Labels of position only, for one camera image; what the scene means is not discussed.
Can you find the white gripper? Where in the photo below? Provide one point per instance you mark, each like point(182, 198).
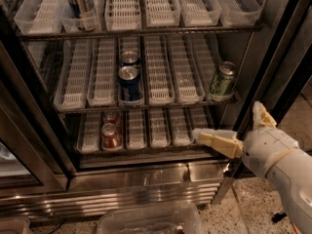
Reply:
point(267, 149)

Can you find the front blue pepsi can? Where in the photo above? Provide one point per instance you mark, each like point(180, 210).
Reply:
point(129, 77)

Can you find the clear container corner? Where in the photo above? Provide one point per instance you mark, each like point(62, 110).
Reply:
point(15, 225)

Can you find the rear blue pepsi can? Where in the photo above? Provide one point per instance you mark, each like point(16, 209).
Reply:
point(129, 58)

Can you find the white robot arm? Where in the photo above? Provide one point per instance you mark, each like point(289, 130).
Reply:
point(291, 175)

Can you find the stainless steel fridge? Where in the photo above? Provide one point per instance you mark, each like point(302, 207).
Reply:
point(98, 114)

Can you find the front red soda can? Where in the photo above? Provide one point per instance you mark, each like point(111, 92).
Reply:
point(110, 136)

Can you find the fridge glass door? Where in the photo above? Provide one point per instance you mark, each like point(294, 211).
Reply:
point(273, 60)

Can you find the green soda can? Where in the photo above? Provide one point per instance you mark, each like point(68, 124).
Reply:
point(223, 80)

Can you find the black stand leg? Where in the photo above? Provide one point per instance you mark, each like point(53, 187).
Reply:
point(278, 217)

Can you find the blue pepsi can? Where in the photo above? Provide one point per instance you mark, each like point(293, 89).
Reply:
point(129, 77)
point(129, 58)

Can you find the red soda can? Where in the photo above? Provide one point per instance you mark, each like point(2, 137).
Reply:
point(110, 136)
point(112, 117)

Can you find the tall silver blue can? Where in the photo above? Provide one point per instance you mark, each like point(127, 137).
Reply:
point(83, 16)

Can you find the rear red soda can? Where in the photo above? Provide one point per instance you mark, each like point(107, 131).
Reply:
point(112, 117)

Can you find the clear plastic bin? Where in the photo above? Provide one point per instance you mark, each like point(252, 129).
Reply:
point(161, 218)

